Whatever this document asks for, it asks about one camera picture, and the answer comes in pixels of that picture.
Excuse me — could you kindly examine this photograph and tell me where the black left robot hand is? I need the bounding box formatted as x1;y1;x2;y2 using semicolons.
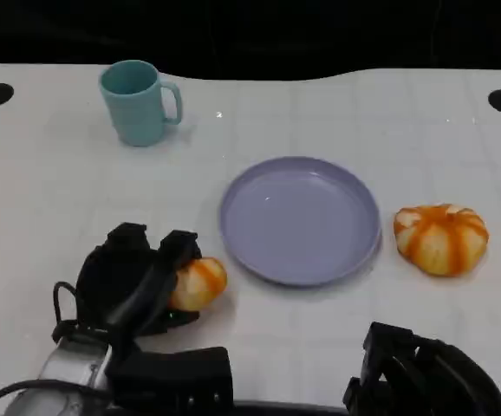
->
75;222;204;361

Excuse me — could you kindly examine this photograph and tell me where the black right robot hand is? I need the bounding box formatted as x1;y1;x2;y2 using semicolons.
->
342;322;501;416

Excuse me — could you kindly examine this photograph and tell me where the orange white toy bread roll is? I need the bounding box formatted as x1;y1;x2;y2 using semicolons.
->
393;203;490;277
167;257;229;313

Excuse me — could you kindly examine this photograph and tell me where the pale green mug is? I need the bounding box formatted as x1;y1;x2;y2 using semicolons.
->
99;60;184;147

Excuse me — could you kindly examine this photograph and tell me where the lilac plate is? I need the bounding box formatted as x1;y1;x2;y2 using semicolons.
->
219;156;382;288

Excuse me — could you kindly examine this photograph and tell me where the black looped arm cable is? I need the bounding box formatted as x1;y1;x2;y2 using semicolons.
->
51;281;83;344

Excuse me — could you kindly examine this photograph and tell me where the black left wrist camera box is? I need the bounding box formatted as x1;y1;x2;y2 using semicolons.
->
104;346;235;416

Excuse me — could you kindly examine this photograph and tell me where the black long arm cable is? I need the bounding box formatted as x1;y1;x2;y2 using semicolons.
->
0;378;109;416

